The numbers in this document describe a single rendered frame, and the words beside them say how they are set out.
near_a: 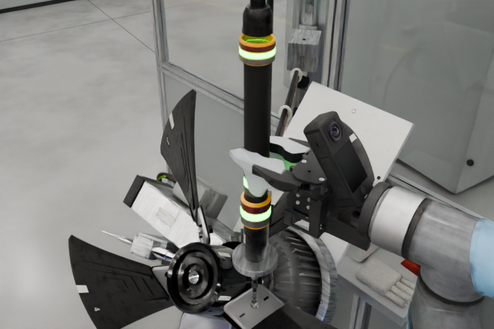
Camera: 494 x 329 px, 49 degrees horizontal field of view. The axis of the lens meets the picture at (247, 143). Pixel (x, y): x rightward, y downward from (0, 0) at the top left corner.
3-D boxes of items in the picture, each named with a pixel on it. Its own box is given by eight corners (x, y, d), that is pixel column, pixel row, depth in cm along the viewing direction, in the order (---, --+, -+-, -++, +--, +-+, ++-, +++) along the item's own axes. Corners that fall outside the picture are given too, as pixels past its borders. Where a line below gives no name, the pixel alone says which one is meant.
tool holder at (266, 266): (240, 233, 90) (240, 186, 84) (282, 239, 88) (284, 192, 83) (227, 274, 82) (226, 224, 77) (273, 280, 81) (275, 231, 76)
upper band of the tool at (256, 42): (243, 51, 68) (243, 29, 67) (277, 54, 68) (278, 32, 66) (236, 65, 65) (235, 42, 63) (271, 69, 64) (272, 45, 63)
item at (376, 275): (373, 261, 145) (374, 255, 143) (423, 292, 136) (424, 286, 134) (353, 277, 140) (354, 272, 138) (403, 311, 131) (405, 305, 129)
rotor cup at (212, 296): (214, 235, 106) (169, 225, 96) (276, 251, 98) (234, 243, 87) (195, 309, 104) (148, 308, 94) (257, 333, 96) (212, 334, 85)
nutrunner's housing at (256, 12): (245, 261, 88) (244, -26, 63) (269, 265, 87) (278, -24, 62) (240, 279, 85) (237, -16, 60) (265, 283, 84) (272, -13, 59)
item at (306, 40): (292, 56, 138) (293, 23, 134) (320, 58, 137) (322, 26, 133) (286, 73, 130) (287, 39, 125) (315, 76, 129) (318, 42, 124)
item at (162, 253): (215, 277, 107) (102, 236, 128) (218, 266, 107) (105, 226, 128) (208, 277, 105) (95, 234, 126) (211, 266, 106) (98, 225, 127)
